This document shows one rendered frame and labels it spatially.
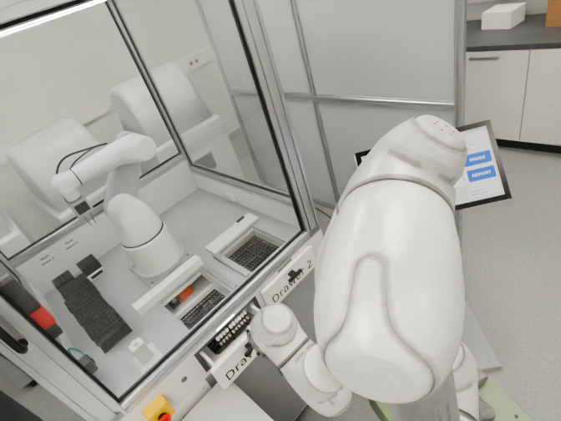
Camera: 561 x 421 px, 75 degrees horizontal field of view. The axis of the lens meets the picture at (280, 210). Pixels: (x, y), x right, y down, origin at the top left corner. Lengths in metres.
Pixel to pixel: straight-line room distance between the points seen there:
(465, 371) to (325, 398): 0.30
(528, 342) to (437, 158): 1.98
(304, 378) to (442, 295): 0.58
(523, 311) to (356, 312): 2.17
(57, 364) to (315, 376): 0.65
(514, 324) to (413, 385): 2.08
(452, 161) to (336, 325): 0.23
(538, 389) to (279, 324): 1.59
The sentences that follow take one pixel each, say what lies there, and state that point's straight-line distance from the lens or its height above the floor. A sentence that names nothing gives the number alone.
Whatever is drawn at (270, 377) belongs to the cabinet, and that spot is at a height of 0.48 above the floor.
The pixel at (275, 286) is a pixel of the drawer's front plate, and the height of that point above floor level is 0.91.
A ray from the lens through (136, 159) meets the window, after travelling 1.01.
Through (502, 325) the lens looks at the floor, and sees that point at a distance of 2.39.
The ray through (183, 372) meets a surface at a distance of 1.36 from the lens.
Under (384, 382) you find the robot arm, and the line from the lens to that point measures 0.35.
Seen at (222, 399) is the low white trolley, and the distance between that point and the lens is 1.42.
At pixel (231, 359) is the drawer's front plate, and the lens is 1.30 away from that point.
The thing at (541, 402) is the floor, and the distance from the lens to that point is 2.20.
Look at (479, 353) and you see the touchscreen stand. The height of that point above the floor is 0.03.
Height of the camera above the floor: 1.92
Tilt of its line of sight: 35 degrees down
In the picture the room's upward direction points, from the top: 19 degrees counter-clockwise
